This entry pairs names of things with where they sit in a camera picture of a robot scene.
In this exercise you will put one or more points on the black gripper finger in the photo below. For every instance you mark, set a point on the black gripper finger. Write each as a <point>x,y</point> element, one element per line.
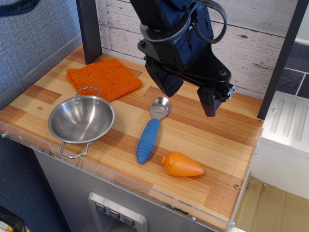
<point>212,96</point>
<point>167,82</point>

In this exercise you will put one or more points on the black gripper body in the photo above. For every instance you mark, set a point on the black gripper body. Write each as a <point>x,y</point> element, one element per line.
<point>204,69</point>

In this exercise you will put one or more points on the blue handled metal spoon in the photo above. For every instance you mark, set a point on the blue handled metal spoon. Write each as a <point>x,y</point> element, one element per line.
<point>159,109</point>

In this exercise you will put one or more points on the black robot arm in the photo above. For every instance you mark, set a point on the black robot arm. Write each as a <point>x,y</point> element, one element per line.
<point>177,40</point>

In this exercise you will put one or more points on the orange knitted cloth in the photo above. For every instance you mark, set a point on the orange knitted cloth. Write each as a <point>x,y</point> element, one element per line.
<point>110,77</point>

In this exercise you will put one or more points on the orange plastic carrot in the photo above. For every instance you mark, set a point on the orange plastic carrot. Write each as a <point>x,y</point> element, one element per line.
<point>180,165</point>

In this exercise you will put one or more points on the white ribbed sink unit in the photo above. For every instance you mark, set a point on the white ribbed sink unit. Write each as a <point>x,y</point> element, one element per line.
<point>282,153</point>

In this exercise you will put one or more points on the small steel pot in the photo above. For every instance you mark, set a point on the small steel pot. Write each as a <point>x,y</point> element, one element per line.
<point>82,119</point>

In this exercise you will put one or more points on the grey cabinet control panel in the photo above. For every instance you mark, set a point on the grey cabinet control panel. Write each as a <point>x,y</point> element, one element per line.
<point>110,216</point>

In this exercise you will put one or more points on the dark left post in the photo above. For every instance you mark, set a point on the dark left post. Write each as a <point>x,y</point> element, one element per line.
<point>89,27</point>

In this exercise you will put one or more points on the dark post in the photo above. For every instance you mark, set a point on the dark post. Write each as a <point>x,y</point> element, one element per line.
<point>89,27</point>
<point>289,40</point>

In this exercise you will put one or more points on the dark right post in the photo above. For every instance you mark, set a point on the dark right post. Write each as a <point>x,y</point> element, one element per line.
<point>289,40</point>

